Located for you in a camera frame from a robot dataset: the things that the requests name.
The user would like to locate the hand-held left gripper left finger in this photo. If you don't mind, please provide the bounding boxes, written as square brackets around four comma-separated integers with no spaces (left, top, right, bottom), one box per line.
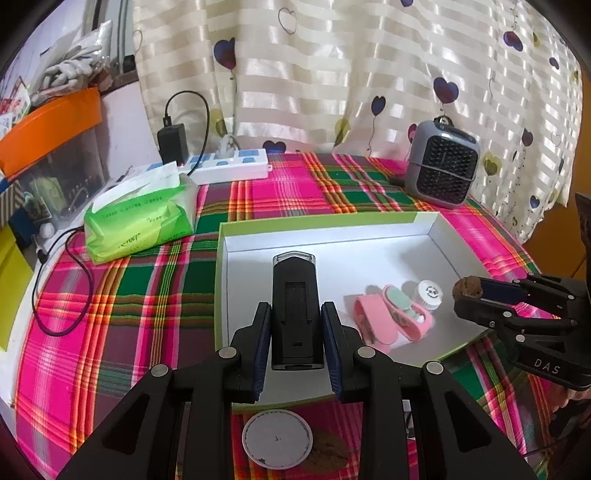
[55,301,273,480]

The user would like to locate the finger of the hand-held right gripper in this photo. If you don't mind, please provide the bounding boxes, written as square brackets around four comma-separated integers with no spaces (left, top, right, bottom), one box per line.
[454,296,576,343]
[479,273,588,305]

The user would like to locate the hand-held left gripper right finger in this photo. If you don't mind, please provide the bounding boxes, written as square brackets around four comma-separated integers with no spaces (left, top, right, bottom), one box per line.
[321,301,539,480]

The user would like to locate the brown walnut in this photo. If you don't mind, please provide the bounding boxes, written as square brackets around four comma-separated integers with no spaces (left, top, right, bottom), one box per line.
[452,275,483,301]
[305,430,350,472]

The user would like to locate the plain pink clip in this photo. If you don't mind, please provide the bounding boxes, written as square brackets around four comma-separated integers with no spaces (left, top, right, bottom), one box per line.
[353,295,398,354]

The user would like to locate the black battery charger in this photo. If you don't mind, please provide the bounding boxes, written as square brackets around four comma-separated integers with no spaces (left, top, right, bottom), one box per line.
[270,251,326,371]

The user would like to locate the white round jar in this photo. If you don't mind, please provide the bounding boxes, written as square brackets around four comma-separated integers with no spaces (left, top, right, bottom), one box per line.
[412,280,443,315]

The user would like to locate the pink clip with green pad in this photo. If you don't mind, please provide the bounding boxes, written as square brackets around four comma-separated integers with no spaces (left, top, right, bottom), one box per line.
[381,284,437,342]

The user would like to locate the green white cardboard box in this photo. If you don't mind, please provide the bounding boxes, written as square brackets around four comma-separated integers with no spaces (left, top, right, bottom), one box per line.
[213,210,505,412]

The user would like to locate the white disc top gadget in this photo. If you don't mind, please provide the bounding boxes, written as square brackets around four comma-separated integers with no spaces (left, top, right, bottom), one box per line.
[241,408,315,470]

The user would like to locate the plaid tablecloth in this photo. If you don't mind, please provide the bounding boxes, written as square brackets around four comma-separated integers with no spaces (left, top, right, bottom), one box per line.
[9,152,555,480]

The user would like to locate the grey desktop fan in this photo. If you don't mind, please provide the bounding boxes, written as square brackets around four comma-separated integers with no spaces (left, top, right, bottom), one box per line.
[404,115,481,210]

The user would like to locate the green tissue pack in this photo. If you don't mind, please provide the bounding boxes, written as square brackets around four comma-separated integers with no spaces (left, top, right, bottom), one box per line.
[83,162,199,266]

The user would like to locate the white power strip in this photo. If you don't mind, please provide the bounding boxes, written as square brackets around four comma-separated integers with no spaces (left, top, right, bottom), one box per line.
[178,148,271,185]

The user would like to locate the black power adapter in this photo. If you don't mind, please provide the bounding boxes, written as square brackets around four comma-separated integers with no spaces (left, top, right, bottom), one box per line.
[157,124,189,166]

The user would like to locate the striped heart print curtain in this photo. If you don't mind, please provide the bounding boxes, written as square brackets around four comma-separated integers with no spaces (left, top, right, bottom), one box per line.
[131,0,585,241]

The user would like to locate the orange lidded storage bin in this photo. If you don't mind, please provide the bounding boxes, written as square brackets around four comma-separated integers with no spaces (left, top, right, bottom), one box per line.
[0,87,109,232]

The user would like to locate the white work gloves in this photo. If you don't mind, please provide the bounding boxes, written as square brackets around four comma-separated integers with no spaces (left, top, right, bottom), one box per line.
[30,18,116,104]

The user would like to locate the colourful paper packets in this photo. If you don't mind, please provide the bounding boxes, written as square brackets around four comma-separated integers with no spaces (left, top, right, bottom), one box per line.
[0,78,33,134]

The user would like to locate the thin black cable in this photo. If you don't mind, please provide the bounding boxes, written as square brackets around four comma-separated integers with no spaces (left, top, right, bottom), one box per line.
[34,226,95,335]

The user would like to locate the black adapter cable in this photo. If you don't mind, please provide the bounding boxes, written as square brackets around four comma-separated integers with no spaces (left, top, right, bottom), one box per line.
[163,91,211,160]

